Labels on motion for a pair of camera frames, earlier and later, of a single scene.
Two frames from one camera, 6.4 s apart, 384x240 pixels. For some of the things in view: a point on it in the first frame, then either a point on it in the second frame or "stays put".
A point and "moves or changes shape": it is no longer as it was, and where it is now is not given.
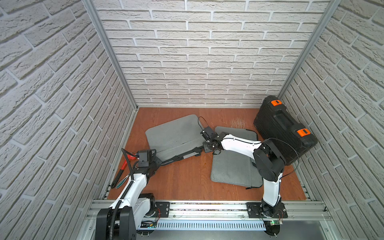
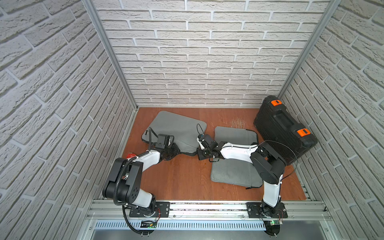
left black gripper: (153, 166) → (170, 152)
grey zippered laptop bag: (181, 138) moves or changes shape
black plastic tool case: (274, 122) stays put
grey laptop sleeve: (233, 168) stays put
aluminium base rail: (306, 210) stays put
